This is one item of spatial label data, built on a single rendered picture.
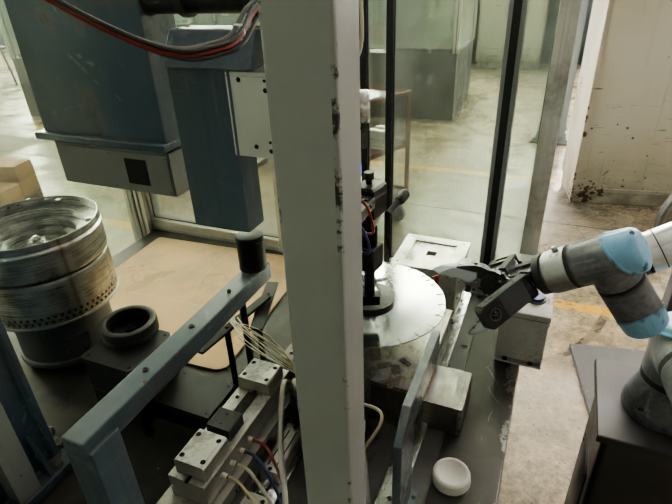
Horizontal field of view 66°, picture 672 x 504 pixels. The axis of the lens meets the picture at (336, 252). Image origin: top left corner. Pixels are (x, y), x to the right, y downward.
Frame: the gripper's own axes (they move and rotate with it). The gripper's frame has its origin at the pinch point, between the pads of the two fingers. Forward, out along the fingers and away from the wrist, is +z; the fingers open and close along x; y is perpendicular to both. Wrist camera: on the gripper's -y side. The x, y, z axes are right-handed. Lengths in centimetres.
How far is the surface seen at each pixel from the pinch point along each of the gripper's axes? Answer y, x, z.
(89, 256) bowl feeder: -28, 45, 62
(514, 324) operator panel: 19.6, -16.8, 0.8
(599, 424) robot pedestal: 10.8, -38.5, -10.8
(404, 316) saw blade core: -1.4, 0.3, 10.5
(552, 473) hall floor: 59, -95, 39
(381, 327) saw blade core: -7.2, 1.6, 12.3
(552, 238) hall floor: 239, -70, 76
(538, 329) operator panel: 20.7, -19.7, -3.4
